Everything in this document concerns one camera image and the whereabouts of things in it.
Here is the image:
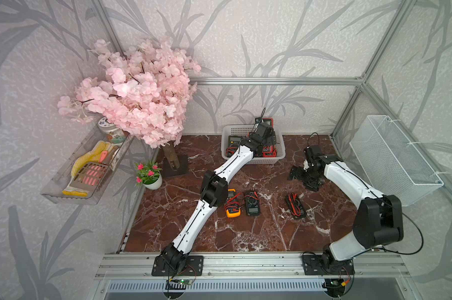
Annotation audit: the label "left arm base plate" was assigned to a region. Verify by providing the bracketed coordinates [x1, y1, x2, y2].
[152, 255, 204, 277]

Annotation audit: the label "small potted pink flowers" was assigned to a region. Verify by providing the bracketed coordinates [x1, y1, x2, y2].
[135, 161, 163, 190]

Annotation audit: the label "small black multimeter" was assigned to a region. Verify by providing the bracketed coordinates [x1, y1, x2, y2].
[285, 192, 306, 220]
[244, 191, 261, 216]

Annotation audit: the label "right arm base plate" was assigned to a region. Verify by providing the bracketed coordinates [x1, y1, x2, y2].
[302, 251, 355, 276]

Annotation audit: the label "clear acrylic wall shelf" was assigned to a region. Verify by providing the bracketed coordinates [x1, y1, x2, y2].
[40, 127, 133, 205]

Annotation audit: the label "aluminium front rail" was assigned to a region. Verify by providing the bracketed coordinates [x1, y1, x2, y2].
[94, 252, 411, 280]

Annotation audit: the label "small yellow multimeter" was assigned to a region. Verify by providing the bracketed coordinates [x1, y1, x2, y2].
[224, 189, 241, 218]

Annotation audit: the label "large red multimeter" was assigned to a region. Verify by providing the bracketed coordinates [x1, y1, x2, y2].
[254, 117, 273, 128]

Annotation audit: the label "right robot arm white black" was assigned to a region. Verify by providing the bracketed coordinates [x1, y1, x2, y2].
[289, 144, 403, 273]

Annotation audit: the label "pink brown grid tray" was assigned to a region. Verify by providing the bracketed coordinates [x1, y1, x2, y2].
[71, 162, 108, 191]

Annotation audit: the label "white wire mesh basket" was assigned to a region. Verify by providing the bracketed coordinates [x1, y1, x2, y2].
[350, 115, 444, 207]

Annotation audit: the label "green multimeter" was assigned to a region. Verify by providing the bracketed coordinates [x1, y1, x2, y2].
[225, 136, 242, 158]

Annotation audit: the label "patterned round tin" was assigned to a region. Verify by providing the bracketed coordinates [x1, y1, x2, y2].
[98, 117, 127, 144]

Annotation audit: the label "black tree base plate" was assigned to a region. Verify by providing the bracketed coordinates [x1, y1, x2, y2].
[162, 155, 189, 178]

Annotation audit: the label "pink cherry blossom tree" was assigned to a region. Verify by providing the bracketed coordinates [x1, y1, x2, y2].
[57, 39, 202, 148]

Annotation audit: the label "white perforated plastic basket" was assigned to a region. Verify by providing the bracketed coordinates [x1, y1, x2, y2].
[221, 124, 285, 165]

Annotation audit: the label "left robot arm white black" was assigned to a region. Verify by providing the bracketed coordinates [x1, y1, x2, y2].
[160, 122, 276, 275]

